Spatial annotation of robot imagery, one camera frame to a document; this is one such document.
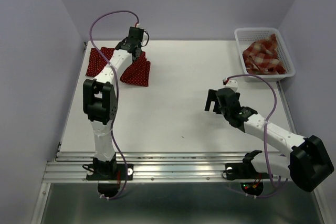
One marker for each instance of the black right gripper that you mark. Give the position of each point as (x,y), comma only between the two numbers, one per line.
(212,96)

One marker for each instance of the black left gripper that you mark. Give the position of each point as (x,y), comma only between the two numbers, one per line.
(140,45)

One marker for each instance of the red polka dot skirt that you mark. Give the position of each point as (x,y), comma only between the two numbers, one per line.
(138,72)
(96,62)

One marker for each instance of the red plaid skirt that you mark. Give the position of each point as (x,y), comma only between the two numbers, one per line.
(261,57)

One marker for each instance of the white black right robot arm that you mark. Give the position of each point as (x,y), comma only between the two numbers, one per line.
(304,160)

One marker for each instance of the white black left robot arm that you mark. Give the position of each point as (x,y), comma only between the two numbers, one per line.
(126,63)

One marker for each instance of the white plastic basket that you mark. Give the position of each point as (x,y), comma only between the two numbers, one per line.
(246,36)

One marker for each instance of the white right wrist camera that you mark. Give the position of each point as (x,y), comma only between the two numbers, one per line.
(231,83)

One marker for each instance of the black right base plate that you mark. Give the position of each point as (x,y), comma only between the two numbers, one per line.
(234,171)

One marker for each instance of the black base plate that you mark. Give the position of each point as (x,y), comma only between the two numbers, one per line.
(106,174)
(234,171)

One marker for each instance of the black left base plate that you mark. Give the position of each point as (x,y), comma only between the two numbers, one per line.
(106,174)

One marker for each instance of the aluminium mounting rail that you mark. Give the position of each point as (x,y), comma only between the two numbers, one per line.
(164,167)

